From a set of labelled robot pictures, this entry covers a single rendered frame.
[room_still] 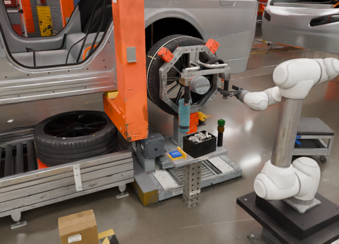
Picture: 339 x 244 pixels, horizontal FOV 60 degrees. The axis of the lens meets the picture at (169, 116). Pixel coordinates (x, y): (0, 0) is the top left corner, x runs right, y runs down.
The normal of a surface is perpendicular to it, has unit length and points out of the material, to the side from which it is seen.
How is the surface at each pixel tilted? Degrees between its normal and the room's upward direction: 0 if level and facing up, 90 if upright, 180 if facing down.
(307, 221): 2
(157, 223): 0
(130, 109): 90
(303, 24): 87
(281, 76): 82
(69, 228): 0
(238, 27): 90
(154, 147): 90
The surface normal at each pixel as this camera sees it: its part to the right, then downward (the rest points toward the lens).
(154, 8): 0.44, 0.35
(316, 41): -0.67, 0.56
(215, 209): 0.00, -0.92
